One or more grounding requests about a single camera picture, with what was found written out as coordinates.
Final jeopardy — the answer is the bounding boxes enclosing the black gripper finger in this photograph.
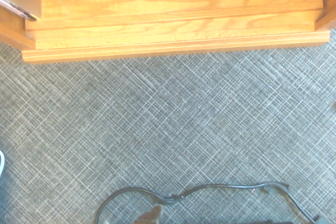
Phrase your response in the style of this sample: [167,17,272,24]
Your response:
[138,205,163,224]

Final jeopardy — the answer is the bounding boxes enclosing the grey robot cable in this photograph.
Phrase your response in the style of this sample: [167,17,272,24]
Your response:
[94,181,328,224]

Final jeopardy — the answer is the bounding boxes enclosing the wooden bookshelf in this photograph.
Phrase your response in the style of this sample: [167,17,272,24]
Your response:
[0,0,336,63]

